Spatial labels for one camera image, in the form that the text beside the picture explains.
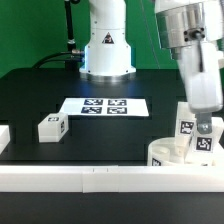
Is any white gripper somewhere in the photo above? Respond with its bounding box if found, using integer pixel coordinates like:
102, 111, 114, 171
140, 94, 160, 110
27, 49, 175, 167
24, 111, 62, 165
178, 42, 223, 134

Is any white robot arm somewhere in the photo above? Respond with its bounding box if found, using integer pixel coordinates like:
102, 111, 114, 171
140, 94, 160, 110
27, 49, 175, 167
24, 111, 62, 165
80, 0, 224, 134

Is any white marker sheet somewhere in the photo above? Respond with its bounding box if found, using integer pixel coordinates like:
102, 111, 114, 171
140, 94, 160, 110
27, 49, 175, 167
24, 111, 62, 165
60, 98, 149, 117

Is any white U-shaped fence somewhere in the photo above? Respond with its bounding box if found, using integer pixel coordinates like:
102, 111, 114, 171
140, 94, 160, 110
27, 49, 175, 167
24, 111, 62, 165
0, 125, 224, 194

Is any black cable bundle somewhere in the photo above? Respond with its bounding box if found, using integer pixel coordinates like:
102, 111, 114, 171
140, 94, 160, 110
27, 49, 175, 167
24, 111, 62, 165
32, 49, 86, 69

